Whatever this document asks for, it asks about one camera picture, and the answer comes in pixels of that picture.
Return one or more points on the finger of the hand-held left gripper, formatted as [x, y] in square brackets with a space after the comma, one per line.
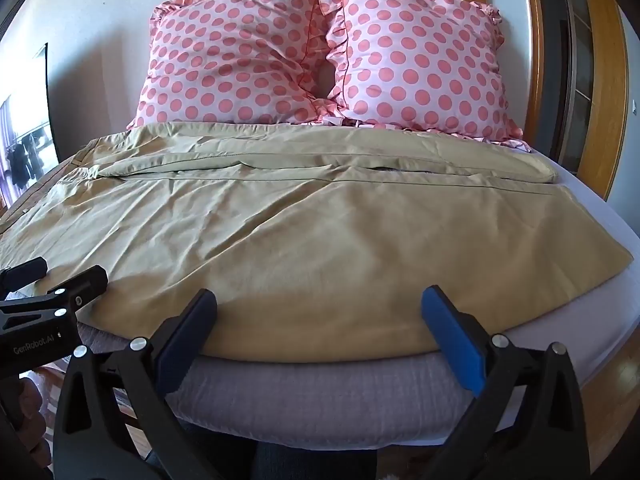
[27, 271]
[82, 285]

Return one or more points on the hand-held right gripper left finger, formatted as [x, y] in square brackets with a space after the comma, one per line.
[189, 326]

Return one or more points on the wooden wardrobe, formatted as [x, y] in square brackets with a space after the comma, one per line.
[602, 85]

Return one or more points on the tan duvet cover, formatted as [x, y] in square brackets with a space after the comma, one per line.
[300, 240]

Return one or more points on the bed with grey sheet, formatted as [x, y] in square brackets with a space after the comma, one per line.
[310, 400]

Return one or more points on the dark framed window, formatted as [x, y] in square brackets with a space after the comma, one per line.
[25, 125]

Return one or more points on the pink polka dot pillow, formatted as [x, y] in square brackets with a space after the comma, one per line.
[230, 55]
[425, 55]

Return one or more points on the person's left hand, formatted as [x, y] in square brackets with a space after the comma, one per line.
[31, 402]

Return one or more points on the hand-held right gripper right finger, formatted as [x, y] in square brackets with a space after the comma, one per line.
[452, 340]

